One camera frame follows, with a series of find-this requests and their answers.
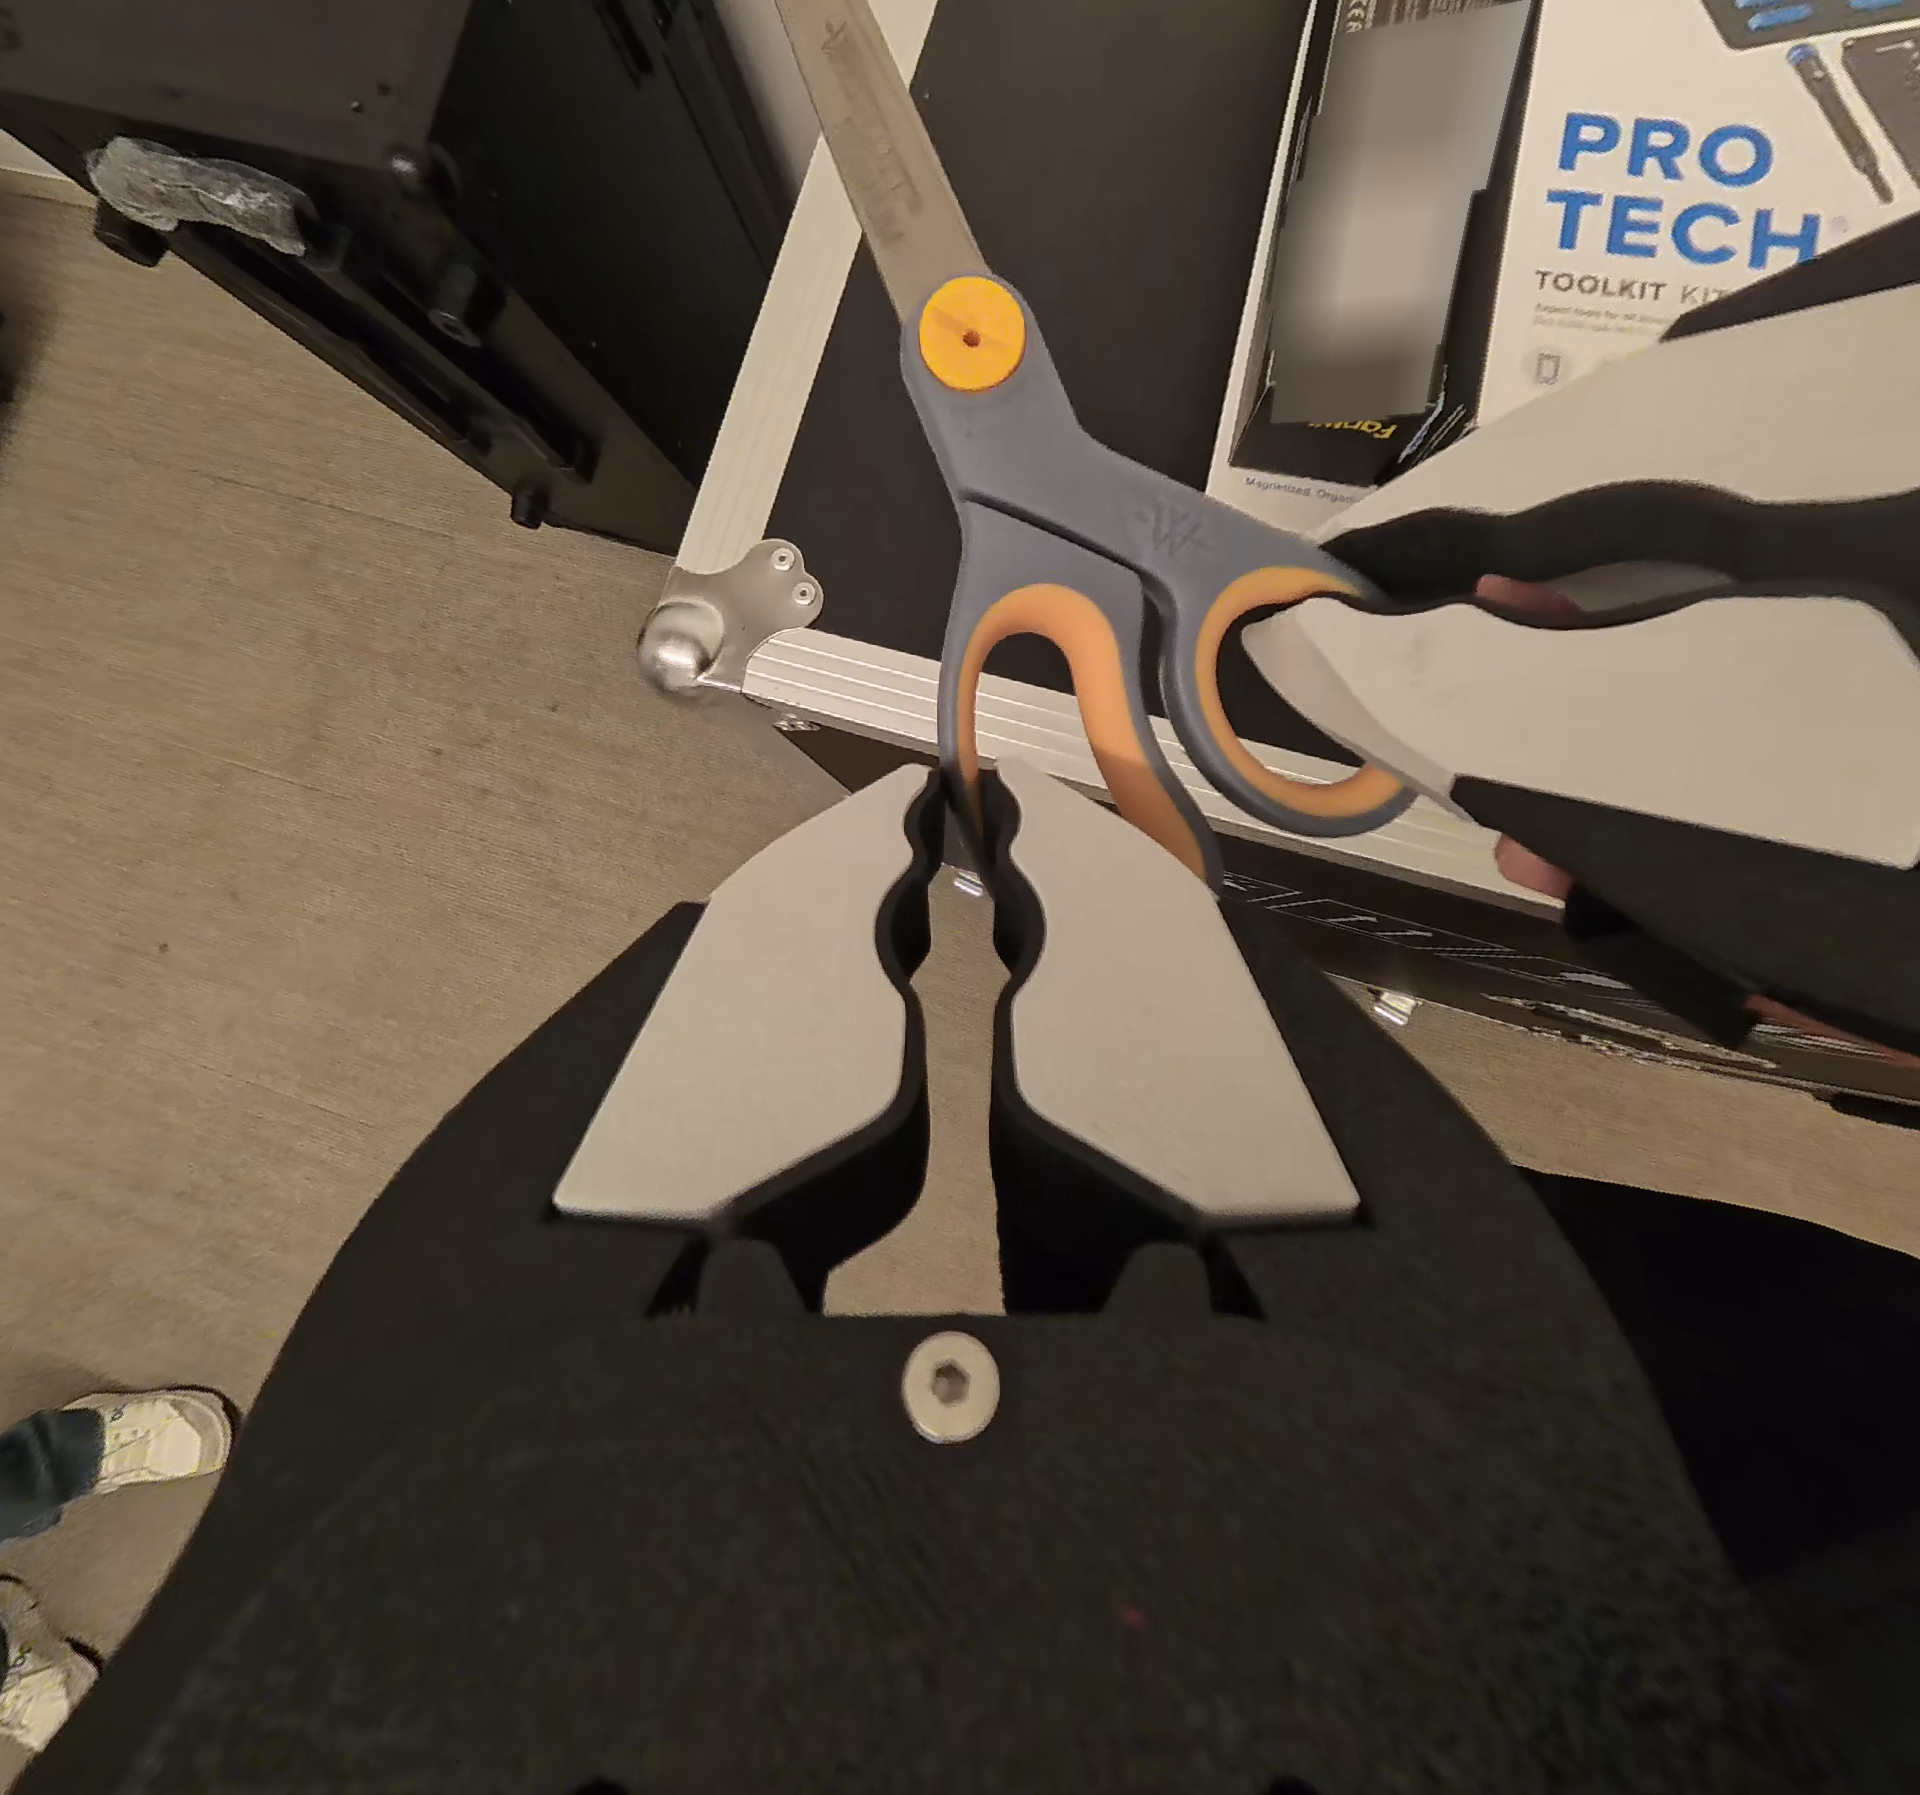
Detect person's right hand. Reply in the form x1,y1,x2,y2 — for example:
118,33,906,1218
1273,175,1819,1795
1476,572,1615,912

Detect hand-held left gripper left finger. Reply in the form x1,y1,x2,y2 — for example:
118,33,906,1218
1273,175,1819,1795
553,760,949,1314

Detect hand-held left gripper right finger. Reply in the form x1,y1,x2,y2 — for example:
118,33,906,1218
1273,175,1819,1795
983,758,1365,1318

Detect black wheeled flight case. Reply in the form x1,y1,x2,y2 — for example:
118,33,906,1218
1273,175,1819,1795
636,0,1920,1122

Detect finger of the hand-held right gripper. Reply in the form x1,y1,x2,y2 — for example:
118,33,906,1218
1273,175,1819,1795
1316,269,1920,660
1243,592,1920,874

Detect crumpled plastic wrap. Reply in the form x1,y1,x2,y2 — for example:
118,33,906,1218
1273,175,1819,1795
87,135,310,257

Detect grey and orange scissors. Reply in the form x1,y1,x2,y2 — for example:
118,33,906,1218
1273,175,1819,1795
733,0,1420,898

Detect black road case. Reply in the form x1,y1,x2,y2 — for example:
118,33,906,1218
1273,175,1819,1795
0,0,799,556

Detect white toolkit box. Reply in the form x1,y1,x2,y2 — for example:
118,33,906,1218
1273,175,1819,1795
1205,0,1920,508

